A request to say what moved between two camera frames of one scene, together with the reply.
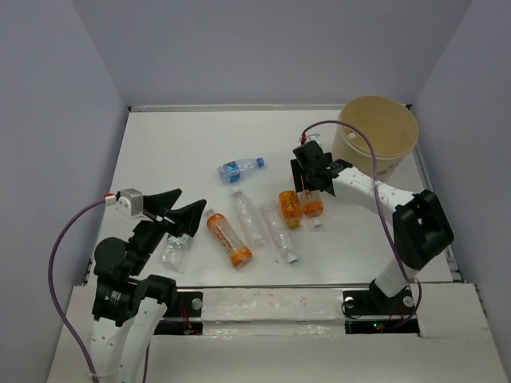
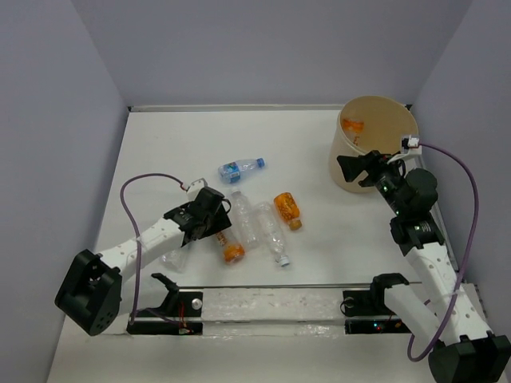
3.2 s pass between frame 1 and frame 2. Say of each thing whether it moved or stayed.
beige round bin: stayed
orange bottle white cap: moved
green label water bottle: stayed
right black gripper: moved
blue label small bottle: stayed
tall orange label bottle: moved
